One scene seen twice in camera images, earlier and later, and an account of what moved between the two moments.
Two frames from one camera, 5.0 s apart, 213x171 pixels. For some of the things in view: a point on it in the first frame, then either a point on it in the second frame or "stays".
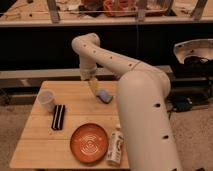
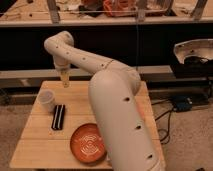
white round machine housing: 200,47 stays
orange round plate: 89,143 stays
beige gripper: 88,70 → 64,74
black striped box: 58,117 stays
